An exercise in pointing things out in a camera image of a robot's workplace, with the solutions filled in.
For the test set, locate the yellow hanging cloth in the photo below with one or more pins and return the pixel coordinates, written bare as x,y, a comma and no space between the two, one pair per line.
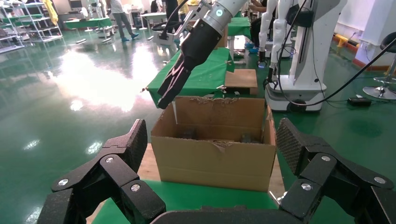
50,12

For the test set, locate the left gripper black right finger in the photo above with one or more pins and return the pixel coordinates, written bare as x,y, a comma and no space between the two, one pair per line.
290,145

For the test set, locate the large open cardboard carton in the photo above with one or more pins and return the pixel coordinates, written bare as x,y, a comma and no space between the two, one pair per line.
216,167

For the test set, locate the seated person dark clothes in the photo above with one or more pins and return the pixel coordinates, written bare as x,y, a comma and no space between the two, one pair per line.
255,31

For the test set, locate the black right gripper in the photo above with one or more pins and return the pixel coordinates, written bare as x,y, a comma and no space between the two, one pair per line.
199,43

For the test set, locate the white background robot body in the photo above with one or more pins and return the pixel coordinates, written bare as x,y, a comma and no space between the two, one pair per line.
309,77

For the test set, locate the black swivel stool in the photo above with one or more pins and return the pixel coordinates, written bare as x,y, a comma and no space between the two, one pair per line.
388,43

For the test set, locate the yellow floor barrier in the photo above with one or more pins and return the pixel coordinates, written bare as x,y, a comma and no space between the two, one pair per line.
343,41

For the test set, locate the distant green tablecloth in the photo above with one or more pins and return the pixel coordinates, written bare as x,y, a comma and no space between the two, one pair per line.
239,28

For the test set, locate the green tablecloth under carton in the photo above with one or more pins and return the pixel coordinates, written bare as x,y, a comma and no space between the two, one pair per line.
201,194

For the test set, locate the person in grey trousers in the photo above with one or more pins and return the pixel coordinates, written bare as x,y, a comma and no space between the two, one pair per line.
119,15

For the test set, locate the green tablecloth near shelves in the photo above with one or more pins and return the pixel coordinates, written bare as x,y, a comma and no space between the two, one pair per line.
88,22

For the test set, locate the person in black clothes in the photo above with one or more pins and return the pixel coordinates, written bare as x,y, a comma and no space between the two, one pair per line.
171,9

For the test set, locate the distant open cardboard carton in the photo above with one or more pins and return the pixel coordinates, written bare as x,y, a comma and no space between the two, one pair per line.
222,40

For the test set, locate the person in yellow jacket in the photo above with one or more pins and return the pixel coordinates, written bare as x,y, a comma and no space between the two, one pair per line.
185,6

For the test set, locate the green tablecloth of neighbour table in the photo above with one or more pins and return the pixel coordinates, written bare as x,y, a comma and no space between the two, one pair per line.
210,71

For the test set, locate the flat brown cardboard box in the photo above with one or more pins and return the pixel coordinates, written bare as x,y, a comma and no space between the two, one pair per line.
241,79

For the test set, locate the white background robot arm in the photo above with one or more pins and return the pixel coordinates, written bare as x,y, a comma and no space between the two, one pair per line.
278,40
267,24

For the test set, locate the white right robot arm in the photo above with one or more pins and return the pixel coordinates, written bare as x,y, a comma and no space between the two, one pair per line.
222,9

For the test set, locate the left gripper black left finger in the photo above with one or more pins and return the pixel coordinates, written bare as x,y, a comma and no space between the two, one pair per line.
133,148

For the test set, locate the white distant table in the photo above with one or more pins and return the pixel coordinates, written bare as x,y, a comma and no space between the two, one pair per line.
153,14

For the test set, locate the black power adapter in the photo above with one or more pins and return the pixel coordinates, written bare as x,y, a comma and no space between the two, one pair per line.
359,101

